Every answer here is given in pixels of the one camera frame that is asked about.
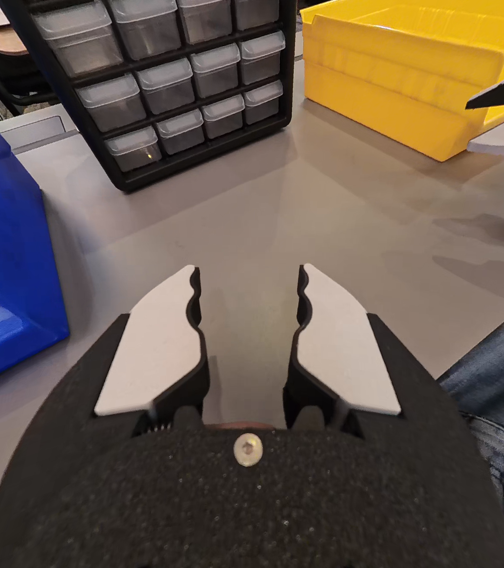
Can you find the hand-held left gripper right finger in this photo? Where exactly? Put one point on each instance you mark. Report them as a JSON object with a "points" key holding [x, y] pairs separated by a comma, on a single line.
{"points": [[349, 355]]}

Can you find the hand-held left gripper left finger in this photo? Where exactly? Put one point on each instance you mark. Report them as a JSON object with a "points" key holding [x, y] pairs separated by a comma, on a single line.
{"points": [[150, 355]]}

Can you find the yellow plastic bin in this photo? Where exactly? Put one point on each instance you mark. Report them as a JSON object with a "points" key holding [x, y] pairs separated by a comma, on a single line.
{"points": [[389, 88]]}

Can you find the blue plastic bin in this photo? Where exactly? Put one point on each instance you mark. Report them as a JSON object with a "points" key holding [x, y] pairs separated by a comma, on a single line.
{"points": [[8, 266]]}

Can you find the black drawer cabinet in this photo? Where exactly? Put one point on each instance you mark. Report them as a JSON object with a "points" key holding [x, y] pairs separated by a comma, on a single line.
{"points": [[68, 88]]}

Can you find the array of clear drawers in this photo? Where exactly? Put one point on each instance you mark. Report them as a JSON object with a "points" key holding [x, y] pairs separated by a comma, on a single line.
{"points": [[163, 84]]}

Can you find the person's dark trousers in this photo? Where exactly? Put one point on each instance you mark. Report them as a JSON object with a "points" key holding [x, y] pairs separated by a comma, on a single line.
{"points": [[500, 377]]}

